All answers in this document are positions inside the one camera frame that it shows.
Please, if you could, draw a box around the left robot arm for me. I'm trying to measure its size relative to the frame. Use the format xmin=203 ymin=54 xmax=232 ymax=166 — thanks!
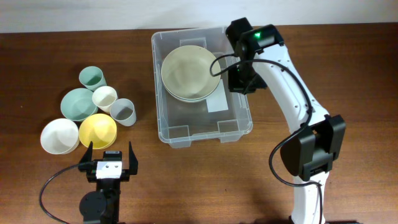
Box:
xmin=78 ymin=142 xmax=138 ymax=223

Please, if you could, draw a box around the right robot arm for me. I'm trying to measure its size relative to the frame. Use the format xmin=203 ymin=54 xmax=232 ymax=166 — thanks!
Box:
xmin=226 ymin=18 xmax=346 ymax=223

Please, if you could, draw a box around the right black cable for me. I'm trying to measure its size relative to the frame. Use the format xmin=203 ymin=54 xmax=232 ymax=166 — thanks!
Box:
xmin=209 ymin=53 xmax=324 ymax=224

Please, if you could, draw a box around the green plastic cup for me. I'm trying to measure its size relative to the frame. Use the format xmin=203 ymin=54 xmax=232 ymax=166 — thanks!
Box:
xmin=79 ymin=66 xmax=107 ymax=91

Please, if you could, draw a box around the white bowl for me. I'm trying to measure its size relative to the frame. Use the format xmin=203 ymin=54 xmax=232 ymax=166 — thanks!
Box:
xmin=40 ymin=118 xmax=80 ymax=155

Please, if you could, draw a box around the black cable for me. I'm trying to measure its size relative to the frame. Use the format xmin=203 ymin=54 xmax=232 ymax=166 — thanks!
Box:
xmin=39 ymin=164 xmax=80 ymax=224
xmin=209 ymin=53 xmax=324 ymax=224

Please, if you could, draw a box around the grey plastic cup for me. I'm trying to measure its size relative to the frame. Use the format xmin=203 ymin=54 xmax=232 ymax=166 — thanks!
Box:
xmin=110 ymin=98 xmax=137 ymax=126

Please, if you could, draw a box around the green bowl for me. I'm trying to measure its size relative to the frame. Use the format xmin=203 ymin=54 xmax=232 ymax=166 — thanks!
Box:
xmin=60 ymin=88 xmax=98 ymax=122

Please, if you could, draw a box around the cream plastic cup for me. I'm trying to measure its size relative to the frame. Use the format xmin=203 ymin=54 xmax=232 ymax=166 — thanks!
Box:
xmin=92 ymin=86 xmax=118 ymax=113

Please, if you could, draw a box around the clear plastic storage bin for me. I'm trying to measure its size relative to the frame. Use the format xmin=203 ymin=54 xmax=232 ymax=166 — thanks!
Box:
xmin=151 ymin=27 xmax=253 ymax=148

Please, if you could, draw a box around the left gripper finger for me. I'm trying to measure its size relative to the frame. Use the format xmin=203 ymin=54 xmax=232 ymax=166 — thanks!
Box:
xmin=128 ymin=141 xmax=138 ymax=175
xmin=80 ymin=141 xmax=93 ymax=163

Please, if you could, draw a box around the left black cable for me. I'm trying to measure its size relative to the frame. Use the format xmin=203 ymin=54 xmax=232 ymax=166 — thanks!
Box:
xmin=39 ymin=164 xmax=80 ymax=224

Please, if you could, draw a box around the cream white plate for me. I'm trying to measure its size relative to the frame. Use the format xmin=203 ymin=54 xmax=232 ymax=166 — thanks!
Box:
xmin=161 ymin=45 xmax=221 ymax=100

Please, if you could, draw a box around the yellow bowl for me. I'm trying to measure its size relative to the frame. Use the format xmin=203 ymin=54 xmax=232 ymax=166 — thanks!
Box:
xmin=79 ymin=113 xmax=117 ymax=149

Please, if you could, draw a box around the white label in bin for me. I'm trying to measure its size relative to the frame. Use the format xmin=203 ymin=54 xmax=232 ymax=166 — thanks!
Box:
xmin=206 ymin=79 xmax=228 ymax=113

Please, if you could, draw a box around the beige plate in bin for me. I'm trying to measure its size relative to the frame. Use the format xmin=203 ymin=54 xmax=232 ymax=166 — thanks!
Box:
xmin=164 ymin=84 xmax=220 ymax=103

